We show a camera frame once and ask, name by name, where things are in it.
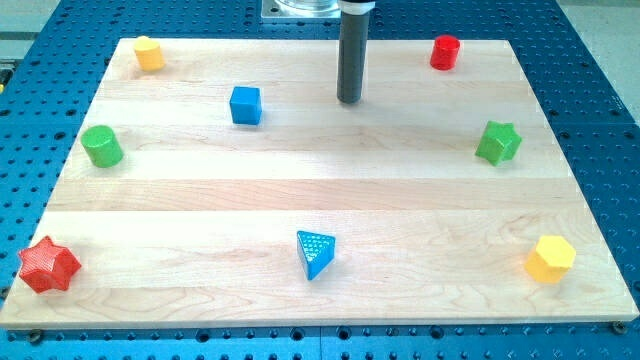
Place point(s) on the light wooden board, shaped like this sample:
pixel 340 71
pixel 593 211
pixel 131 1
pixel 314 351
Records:
pixel 197 225

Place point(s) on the blue triangle block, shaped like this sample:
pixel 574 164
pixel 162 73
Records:
pixel 316 251

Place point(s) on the blue cube block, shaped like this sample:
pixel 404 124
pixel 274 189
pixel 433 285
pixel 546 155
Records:
pixel 245 105

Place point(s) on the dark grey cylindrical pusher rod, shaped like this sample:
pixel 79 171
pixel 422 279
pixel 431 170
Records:
pixel 353 37

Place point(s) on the red cylinder block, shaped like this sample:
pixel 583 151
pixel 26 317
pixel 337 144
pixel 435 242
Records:
pixel 445 52

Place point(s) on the green star block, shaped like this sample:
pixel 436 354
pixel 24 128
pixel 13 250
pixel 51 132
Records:
pixel 498 143

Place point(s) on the yellow cylinder block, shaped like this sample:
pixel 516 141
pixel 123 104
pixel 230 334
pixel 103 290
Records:
pixel 148 53

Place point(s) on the green cylinder block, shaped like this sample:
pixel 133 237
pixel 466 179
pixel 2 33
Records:
pixel 102 147

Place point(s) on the yellow hexagon block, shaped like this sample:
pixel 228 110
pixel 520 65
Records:
pixel 550 259

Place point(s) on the blue perforated table plate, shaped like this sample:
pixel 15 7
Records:
pixel 70 49

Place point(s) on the red star block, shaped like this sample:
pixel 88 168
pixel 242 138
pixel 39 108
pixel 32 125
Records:
pixel 48 266

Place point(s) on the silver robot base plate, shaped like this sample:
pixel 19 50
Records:
pixel 299 9

